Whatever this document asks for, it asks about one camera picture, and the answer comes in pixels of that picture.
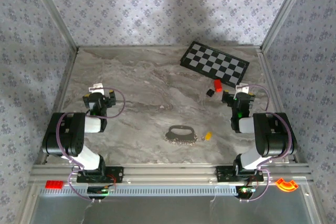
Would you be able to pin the orange curved plastic piece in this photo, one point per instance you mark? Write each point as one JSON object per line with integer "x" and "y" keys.
{"x": 286, "y": 187}

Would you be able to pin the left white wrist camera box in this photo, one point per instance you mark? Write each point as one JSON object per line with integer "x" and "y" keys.
{"x": 95, "y": 87}

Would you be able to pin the small black toy block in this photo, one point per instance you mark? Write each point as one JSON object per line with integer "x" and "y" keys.
{"x": 210, "y": 92}

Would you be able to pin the long aluminium mounting rail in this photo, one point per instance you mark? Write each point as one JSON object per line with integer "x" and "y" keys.
{"x": 168, "y": 172}

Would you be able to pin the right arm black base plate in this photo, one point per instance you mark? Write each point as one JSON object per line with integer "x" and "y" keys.
{"x": 223, "y": 174}

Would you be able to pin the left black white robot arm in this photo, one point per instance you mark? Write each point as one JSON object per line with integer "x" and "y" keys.
{"x": 65, "y": 134}

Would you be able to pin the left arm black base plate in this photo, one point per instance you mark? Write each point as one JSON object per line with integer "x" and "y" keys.
{"x": 116, "y": 174}

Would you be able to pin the black grey chessboard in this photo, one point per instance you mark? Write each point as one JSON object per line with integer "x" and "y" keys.
{"x": 215, "y": 62}

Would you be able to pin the red toy block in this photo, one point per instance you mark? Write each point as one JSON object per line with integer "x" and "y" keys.
{"x": 218, "y": 85}

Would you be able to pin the flat red toy brick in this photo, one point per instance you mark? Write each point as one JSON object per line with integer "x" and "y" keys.
{"x": 54, "y": 184}

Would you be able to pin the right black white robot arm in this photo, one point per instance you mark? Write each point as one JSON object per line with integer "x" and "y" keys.
{"x": 273, "y": 134}

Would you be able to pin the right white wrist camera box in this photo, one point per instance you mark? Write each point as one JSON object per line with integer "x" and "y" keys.
{"x": 242, "y": 88}

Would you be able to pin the aluminium frame post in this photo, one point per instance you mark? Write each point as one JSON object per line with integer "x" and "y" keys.
{"x": 285, "y": 11}

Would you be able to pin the grey metal tray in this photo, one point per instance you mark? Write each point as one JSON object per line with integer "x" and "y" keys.
{"x": 168, "y": 211}

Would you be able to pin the aluminium table edge rail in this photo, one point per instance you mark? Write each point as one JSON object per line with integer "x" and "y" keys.
{"x": 66, "y": 77}
{"x": 270, "y": 77}
{"x": 131, "y": 47}

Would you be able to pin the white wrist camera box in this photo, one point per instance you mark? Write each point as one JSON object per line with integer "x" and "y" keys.
{"x": 95, "y": 87}
{"x": 242, "y": 88}

